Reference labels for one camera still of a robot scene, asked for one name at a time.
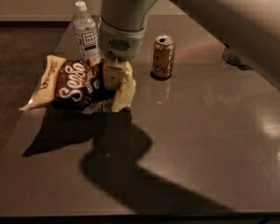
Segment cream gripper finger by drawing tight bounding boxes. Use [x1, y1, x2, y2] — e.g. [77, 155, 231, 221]
[103, 60, 126, 91]

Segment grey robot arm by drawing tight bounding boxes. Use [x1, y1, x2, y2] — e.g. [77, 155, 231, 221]
[99, 0, 280, 91]

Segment orange soda can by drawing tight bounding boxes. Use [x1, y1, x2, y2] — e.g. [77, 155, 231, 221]
[151, 35, 175, 80]

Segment metal cup holder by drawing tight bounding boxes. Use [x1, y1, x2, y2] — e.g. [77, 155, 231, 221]
[222, 44, 248, 67]

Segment blue plastic water bottle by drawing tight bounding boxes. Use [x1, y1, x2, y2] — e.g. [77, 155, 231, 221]
[73, 1, 101, 59]

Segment brown chip bag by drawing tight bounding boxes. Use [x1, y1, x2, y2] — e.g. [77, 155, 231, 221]
[21, 55, 136, 115]

